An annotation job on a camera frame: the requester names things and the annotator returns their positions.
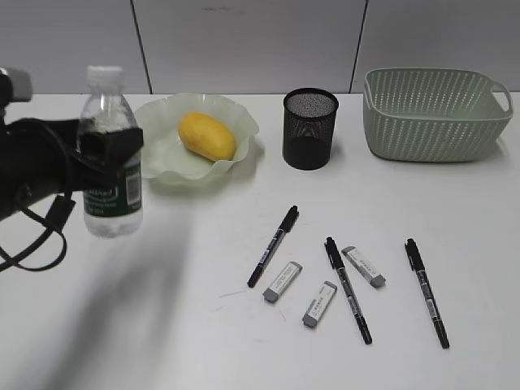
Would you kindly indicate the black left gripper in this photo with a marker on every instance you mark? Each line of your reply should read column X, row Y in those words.
column 49, row 157

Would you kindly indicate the clear water bottle green label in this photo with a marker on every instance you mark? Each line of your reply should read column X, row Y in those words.
column 107, row 136

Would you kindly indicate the yellow mango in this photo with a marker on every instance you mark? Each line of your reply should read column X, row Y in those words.
column 207, row 137

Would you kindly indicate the black marker pen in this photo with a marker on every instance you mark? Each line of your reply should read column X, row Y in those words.
column 338, row 266
column 417, row 266
column 285, row 227

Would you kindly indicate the grey white eraser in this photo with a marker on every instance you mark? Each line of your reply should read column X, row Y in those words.
column 361, row 263
column 282, row 281
column 319, row 304

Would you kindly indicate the pale green wavy plate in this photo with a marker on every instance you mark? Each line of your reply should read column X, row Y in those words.
column 165, row 158

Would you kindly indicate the black mesh pen holder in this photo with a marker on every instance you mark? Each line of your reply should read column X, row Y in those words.
column 309, row 123

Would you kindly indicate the pale green woven basket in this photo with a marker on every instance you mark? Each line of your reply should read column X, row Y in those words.
column 433, row 115

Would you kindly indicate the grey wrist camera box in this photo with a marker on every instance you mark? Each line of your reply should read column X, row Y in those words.
column 16, row 86

